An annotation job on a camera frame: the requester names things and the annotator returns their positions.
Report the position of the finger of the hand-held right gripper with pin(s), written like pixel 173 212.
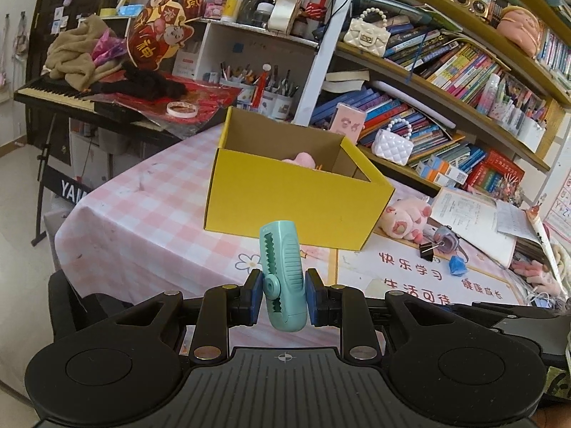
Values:
pixel 513 311

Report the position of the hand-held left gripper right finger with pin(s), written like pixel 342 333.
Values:
pixel 311 298

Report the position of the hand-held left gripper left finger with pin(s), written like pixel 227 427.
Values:
pixel 256 296

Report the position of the yellow cardboard box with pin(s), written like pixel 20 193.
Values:
pixel 285 205

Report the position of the pink soft toy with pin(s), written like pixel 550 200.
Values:
pixel 301 159

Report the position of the blue crumpled wrapper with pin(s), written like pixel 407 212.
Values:
pixel 457 266

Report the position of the small printed paper sheet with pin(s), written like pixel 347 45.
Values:
pixel 517 223

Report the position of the black binder clip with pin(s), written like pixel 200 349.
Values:
pixel 427 252

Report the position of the large printed worksheet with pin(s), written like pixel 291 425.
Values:
pixel 468 214

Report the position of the small flower ornament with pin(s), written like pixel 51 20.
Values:
pixel 511 189

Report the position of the pink plush pig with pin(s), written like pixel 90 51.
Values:
pixel 403 218

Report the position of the stack of red books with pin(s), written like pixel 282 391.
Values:
pixel 495 174

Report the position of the orange blue small box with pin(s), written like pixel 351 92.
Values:
pixel 428 173
pixel 450 170

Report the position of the white quilted handbag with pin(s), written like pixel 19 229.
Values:
pixel 392 147

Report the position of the white pen holder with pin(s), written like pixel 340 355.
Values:
pixel 531 136

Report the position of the pink tin box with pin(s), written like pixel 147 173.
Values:
pixel 348 120

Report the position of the row of pen cups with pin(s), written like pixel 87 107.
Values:
pixel 276 102

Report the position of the white red tape roll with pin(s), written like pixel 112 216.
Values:
pixel 181 109

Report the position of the red figurine pen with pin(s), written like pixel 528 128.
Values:
pixel 259 93

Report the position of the row of blue books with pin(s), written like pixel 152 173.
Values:
pixel 379 107

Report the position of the red paper sheet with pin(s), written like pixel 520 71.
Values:
pixel 209 98

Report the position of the pastel rainbow bottle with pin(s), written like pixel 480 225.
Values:
pixel 488 93

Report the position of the black cloth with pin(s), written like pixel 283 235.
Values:
pixel 142 82

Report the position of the black piano stand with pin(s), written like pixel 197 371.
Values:
pixel 42 178

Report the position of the wooden bookshelf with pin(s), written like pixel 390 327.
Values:
pixel 401 71

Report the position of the row of colourful slim books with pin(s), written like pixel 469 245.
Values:
pixel 455 67

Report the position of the white cubby shelf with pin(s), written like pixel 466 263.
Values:
pixel 250 44

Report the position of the cream quilted handbag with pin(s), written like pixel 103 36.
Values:
pixel 368 38

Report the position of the black electric piano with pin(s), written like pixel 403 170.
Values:
pixel 53 93

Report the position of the white wooden holder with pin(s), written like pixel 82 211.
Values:
pixel 285 9

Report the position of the red gold paper decoration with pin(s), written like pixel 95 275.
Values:
pixel 165 22

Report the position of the pink small carton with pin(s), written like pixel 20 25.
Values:
pixel 215 10

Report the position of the white bottle yellow label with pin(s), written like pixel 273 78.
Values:
pixel 234 6

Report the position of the pink plastic bag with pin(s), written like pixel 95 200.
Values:
pixel 107 47

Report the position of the beige cloth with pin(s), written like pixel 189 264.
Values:
pixel 71 58

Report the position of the gold speaker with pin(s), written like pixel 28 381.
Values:
pixel 466 2

